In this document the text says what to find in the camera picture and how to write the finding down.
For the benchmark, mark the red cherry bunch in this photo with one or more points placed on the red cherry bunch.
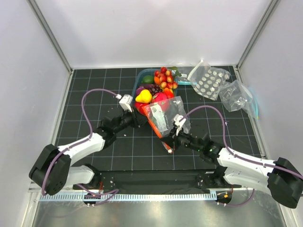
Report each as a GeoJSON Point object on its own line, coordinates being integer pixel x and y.
{"type": "Point", "coordinates": [166, 77]}

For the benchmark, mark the black grid mat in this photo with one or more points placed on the black grid mat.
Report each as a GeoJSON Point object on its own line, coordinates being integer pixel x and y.
{"type": "Point", "coordinates": [141, 149]}

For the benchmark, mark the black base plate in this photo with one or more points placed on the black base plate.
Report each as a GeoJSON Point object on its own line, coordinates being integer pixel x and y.
{"type": "Point", "coordinates": [160, 181]}

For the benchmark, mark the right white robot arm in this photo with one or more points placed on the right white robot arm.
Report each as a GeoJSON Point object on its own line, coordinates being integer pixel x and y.
{"type": "Point", "coordinates": [280, 179]}

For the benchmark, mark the orange zipper clear bag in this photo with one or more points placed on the orange zipper clear bag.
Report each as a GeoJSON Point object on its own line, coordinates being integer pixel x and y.
{"type": "Point", "coordinates": [162, 121]}

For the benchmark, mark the red apple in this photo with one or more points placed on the red apple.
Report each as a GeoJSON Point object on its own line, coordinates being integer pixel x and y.
{"type": "Point", "coordinates": [139, 106]}

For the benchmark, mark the teal zipper flat bag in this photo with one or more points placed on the teal zipper flat bag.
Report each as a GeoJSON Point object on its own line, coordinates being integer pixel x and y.
{"type": "Point", "coordinates": [180, 72]}

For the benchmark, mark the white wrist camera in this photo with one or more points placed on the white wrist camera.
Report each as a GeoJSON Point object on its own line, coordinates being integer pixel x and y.
{"type": "Point", "coordinates": [125, 102]}
{"type": "Point", "coordinates": [179, 121]}

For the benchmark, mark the teal plastic basket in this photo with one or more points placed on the teal plastic basket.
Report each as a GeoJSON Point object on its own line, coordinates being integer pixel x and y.
{"type": "Point", "coordinates": [139, 78]}

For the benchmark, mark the blue zipper clear bag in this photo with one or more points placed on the blue zipper clear bag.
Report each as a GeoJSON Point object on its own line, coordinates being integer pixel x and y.
{"type": "Point", "coordinates": [236, 96]}

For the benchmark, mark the polka dot zip bag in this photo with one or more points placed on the polka dot zip bag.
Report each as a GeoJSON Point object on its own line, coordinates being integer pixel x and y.
{"type": "Point", "coordinates": [207, 80]}

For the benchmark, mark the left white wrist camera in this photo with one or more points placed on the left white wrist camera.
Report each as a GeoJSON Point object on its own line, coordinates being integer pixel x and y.
{"type": "Point", "coordinates": [125, 102]}

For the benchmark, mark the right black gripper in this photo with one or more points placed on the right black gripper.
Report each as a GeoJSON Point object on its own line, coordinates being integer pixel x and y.
{"type": "Point", "coordinates": [172, 141]}

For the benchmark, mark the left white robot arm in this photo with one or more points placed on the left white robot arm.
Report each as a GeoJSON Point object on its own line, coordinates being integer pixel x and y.
{"type": "Point", "coordinates": [54, 169]}

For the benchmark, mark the yellow pear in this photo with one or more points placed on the yellow pear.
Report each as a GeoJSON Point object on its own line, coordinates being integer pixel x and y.
{"type": "Point", "coordinates": [144, 97]}

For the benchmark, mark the purple grape bunch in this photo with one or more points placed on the purple grape bunch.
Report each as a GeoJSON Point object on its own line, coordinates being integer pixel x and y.
{"type": "Point", "coordinates": [154, 89]}

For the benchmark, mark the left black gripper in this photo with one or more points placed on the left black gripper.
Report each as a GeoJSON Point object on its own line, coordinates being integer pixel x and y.
{"type": "Point", "coordinates": [138, 119]}

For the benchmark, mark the green lime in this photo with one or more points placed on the green lime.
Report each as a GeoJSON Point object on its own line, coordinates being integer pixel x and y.
{"type": "Point", "coordinates": [148, 79]}

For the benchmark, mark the purple onion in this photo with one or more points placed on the purple onion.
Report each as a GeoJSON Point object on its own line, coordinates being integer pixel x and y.
{"type": "Point", "coordinates": [142, 87]}

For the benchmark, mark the pink dragon fruit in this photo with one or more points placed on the pink dragon fruit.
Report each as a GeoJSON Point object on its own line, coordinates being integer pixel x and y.
{"type": "Point", "coordinates": [162, 100]}

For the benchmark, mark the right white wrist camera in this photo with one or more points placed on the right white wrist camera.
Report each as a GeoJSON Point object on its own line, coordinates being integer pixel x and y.
{"type": "Point", "coordinates": [179, 121]}

